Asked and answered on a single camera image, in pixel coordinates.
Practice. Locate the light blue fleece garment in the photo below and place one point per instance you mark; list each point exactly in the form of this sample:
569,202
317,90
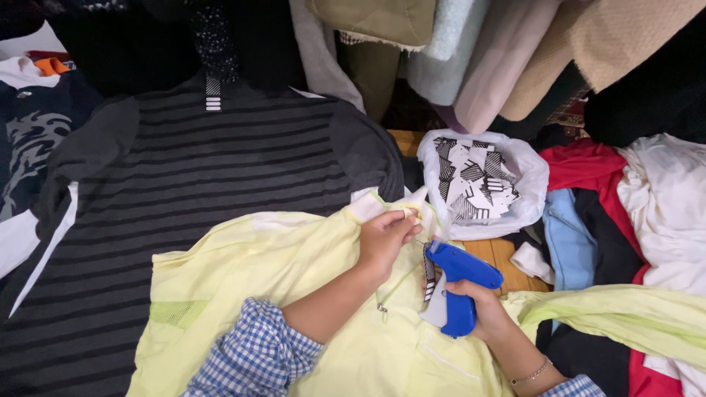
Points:
447,49

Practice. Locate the tan wool coat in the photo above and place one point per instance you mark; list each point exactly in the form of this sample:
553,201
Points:
629,38

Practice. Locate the black hanging garments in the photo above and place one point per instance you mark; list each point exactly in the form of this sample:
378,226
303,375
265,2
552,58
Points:
127,44

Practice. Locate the orange cloth item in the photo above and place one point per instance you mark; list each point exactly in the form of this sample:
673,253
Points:
51,66

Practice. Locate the beige knit coat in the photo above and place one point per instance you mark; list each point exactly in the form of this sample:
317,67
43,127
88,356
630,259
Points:
543,71

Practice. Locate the black fuzzy coat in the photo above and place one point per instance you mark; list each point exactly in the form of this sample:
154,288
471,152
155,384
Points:
656,105

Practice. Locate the person's left hand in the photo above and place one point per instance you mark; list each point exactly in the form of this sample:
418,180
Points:
383,242

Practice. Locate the navy graphic t-shirt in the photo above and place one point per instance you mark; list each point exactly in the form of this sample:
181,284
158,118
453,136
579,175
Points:
33,138

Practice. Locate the blue tagging gun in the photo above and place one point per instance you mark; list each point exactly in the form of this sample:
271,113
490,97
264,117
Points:
460,273

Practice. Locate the pale pink coat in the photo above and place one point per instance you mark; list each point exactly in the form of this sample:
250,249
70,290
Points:
496,71

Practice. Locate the person's left fingers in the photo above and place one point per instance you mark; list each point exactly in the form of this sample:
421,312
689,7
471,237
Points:
407,225

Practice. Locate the black white striped hang tag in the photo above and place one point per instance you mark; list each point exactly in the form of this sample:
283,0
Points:
428,275
213,93

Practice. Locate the white folded cloth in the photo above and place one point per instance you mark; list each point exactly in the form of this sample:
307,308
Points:
530,262

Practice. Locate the heap of black white tags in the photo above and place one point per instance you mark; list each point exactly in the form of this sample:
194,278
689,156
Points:
474,179

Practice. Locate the black garment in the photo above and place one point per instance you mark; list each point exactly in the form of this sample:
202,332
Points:
612,248

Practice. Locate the grey black striped shirt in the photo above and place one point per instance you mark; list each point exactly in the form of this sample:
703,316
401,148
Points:
193,165

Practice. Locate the grey hanging garment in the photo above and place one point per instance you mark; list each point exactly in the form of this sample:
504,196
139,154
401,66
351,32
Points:
317,60

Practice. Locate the pale yellow zip jacket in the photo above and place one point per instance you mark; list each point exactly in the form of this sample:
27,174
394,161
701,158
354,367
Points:
248,264

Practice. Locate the white plastic bag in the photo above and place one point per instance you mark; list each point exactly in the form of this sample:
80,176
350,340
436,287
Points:
529,176

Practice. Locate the red garment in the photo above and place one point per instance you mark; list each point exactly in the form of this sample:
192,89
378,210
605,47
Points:
584,165

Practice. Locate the white garment with collar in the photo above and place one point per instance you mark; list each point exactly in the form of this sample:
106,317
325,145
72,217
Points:
19,73

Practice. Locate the olive trousers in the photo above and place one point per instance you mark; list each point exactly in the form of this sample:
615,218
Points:
369,82

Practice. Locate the person's right hand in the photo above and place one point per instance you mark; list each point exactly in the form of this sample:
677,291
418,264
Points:
488,314

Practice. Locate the olive quilted jacket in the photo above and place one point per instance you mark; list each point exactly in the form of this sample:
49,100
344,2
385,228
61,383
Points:
375,19

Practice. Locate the white crumpled garment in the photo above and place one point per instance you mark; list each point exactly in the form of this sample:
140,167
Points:
667,209

